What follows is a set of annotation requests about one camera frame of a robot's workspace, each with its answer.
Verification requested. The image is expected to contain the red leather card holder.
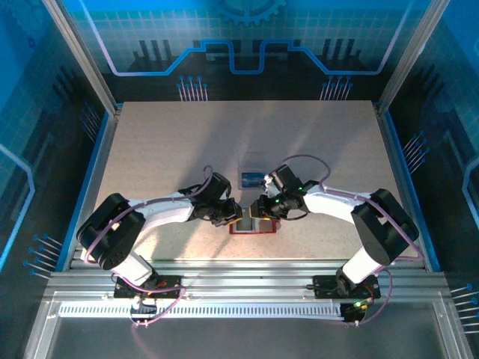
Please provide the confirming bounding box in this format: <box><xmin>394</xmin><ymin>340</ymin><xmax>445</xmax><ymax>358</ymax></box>
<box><xmin>228</xmin><ymin>207</ymin><xmax>281</xmax><ymax>236</ymax></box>

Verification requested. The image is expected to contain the black controller board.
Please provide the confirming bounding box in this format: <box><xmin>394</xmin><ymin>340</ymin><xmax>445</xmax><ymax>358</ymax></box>
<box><xmin>343</xmin><ymin>301</ymin><xmax>370</xmax><ymax>323</ymax></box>

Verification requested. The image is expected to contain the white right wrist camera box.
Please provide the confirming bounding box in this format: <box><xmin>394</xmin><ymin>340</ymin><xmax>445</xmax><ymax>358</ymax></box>
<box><xmin>261</xmin><ymin>174</ymin><xmax>277</xmax><ymax>196</ymax></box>

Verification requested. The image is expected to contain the aluminium table frame rail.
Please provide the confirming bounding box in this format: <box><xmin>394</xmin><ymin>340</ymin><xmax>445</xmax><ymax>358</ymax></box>
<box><xmin>44</xmin><ymin>260</ymin><xmax>450</xmax><ymax>300</ymax></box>

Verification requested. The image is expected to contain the white slotted cable duct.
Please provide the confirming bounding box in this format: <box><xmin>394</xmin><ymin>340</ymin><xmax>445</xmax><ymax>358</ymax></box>
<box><xmin>58</xmin><ymin>301</ymin><xmax>345</xmax><ymax>319</ymax></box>

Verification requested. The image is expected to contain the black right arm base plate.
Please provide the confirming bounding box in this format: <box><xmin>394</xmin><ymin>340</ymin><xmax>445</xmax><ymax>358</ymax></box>
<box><xmin>313</xmin><ymin>274</ymin><xmax>382</xmax><ymax>299</ymax></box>

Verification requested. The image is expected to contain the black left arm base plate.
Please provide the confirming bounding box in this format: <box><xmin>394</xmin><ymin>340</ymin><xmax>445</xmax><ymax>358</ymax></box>
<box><xmin>114</xmin><ymin>274</ymin><xmax>184</xmax><ymax>299</ymax></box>

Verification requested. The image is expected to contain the aluminium frame post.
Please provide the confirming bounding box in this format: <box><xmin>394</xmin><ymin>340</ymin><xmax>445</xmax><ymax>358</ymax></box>
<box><xmin>40</xmin><ymin>0</ymin><xmax>124</xmax><ymax>113</ymax></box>
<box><xmin>376</xmin><ymin>0</ymin><xmax>450</xmax><ymax>109</ymax></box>

